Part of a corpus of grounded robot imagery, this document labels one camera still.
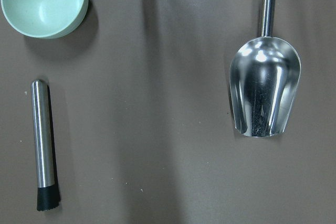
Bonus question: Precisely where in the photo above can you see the mint green bowl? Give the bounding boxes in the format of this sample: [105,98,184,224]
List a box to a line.
[1,0,89,39]

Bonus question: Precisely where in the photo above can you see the steel ice scoop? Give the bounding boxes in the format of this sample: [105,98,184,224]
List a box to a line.
[229,0,301,137]

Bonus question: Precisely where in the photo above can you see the steel muddler black tip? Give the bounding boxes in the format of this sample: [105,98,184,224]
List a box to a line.
[31,79,60,211]

